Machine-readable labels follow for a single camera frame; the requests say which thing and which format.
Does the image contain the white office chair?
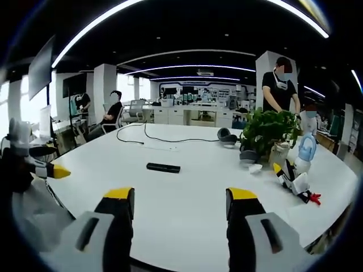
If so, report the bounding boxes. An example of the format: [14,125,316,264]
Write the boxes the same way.
[124,99,146,125]

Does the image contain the white power strip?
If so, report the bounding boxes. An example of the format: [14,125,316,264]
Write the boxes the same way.
[142,145,182,152]

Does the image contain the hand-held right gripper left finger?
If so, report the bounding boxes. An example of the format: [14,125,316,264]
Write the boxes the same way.
[48,186,136,272]

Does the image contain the green potted plant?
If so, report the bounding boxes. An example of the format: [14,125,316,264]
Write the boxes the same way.
[239,107,302,171]

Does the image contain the spare hand-held gripper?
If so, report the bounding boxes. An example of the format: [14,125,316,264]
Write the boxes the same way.
[272,159,313,203]

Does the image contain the black cable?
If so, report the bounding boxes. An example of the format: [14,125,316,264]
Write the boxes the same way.
[116,122,221,146]

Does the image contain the white counter desk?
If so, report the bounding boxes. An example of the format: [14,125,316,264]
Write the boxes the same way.
[141,105,237,127]

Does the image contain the black remote control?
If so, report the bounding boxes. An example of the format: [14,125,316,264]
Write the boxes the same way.
[146,162,182,175]

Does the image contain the black wall screen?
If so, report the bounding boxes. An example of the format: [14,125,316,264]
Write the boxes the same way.
[62,74,87,97]

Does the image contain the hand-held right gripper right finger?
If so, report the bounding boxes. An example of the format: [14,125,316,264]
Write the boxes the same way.
[225,186,316,272]

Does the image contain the grey office chair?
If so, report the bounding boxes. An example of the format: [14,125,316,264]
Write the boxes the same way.
[101,106,125,134]

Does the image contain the blue and white spray bottle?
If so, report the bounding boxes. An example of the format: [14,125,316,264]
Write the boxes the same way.
[293,133,318,174]

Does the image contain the red clip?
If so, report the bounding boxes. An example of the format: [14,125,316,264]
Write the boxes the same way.
[308,192,323,206]

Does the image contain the hanging dark monitor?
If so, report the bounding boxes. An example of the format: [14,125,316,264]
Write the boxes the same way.
[27,36,56,100]

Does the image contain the long ceiling light strip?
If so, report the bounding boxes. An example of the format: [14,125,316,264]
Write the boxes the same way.
[265,0,330,39]
[51,0,144,69]

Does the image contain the grey padded pouch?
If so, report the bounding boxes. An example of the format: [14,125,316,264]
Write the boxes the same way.
[239,150,258,163]

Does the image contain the grey headphones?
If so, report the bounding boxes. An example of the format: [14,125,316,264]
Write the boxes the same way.
[217,127,239,143]

